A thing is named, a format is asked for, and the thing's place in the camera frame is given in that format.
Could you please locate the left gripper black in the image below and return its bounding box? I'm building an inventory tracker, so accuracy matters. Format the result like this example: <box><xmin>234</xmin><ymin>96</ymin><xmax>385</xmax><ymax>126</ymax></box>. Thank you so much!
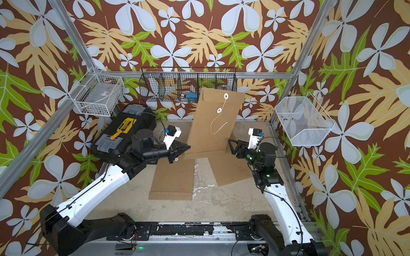
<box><xmin>141</xmin><ymin>140</ymin><xmax>190</xmax><ymax>164</ymax></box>

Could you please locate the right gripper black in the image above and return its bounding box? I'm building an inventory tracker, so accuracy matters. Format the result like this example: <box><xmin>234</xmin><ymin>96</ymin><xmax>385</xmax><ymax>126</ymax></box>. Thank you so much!
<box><xmin>229</xmin><ymin>139</ymin><xmax>264</xmax><ymax>173</ymax></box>

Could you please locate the white file bag string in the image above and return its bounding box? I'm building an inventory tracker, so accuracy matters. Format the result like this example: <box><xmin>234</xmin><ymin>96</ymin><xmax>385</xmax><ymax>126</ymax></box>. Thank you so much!
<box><xmin>209</xmin><ymin>97</ymin><xmax>228</xmax><ymax>135</ymax></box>

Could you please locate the brown kraft file bag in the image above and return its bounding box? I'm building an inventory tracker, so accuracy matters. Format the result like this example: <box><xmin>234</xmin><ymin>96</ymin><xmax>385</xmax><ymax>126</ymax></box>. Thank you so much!
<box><xmin>205</xmin><ymin>141</ymin><xmax>252</xmax><ymax>187</ymax></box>
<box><xmin>184</xmin><ymin>88</ymin><xmax>245</xmax><ymax>160</ymax></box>
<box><xmin>148</xmin><ymin>121</ymin><xmax>196</xmax><ymax>201</ymax></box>

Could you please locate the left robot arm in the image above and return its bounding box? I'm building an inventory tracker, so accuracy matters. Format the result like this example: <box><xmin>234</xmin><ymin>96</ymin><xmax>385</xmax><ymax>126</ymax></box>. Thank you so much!
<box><xmin>40</xmin><ymin>125</ymin><xmax>190</xmax><ymax>256</ymax></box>

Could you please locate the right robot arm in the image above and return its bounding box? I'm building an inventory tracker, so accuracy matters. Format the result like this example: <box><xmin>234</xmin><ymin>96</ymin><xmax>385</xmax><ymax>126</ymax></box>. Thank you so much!
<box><xmin>228</xmin><ymin>139</ymin><xmax>329</xmax><ymax>256</ymax></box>

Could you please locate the black yellow toolbox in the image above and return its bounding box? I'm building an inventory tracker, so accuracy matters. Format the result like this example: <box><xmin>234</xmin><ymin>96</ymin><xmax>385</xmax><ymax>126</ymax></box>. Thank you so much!
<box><xmin>90</xmin><ymin>104</ymin><xmax>157</xmax><ymax>163</ymax></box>

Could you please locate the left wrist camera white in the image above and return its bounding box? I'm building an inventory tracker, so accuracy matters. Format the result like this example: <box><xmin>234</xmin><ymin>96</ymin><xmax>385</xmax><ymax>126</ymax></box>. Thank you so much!
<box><xmin>163</xmin><ymin>125</ymin><xmax>182</xmax><ymax>150</ymax></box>

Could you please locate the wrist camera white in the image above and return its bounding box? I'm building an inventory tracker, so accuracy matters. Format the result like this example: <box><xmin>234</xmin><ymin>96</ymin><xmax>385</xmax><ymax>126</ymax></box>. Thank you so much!
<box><xmin>163</xmin><ymin>125</ymin><xmax>182</xmax><ymax>150</ymax></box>
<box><xmin>248</xmin><ymin>128</ymin><xmax>264</xmax><ymax>149</ymax></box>

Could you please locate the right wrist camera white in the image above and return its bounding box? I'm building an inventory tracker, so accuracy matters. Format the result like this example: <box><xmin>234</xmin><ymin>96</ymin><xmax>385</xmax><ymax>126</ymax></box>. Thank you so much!
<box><xmin>248</xmin><ymin>128</ymin><xmax>264</xmax><ymax>149</ymax></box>

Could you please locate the black wire basket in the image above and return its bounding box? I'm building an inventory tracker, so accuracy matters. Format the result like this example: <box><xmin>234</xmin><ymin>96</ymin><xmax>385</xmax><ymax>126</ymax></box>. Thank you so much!
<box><xmin>138</xmin><ymin>67</ymin><xmax>238</xmax><ymax>103</ymax></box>

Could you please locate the white wire basket right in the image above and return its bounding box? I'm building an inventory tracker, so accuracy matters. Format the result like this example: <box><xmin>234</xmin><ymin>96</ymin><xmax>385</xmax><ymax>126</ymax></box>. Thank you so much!
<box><xmin>275</xmin><ymin>93</ymin><xmax>336</xmax><ymax>147</ymax></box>

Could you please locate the white wire basket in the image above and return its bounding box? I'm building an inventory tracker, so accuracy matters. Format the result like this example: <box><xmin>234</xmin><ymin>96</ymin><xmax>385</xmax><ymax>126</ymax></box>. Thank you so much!
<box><xmin>275</xmin><ymin>93</ymin><xmax>336</xmax><ymax>147</ymax></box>
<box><xmin>69</xmin><ymin>68</ymin><xmax>124</xmax><ymax>117</ymax></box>

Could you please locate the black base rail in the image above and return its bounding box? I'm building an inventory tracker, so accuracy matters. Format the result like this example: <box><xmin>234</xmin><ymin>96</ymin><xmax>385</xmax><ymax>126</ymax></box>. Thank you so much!
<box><xmin>107</xmin><ymin>220</ymin><xmax>262</xmax><ymax>242</ymax></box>

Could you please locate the white wire basket left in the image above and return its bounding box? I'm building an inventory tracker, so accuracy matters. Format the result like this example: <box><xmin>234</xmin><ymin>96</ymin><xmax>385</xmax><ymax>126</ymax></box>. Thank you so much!
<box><xmin>69</xmin><ymin>68</ymin><xmax>124</xmax><ymax>117</ymax></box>

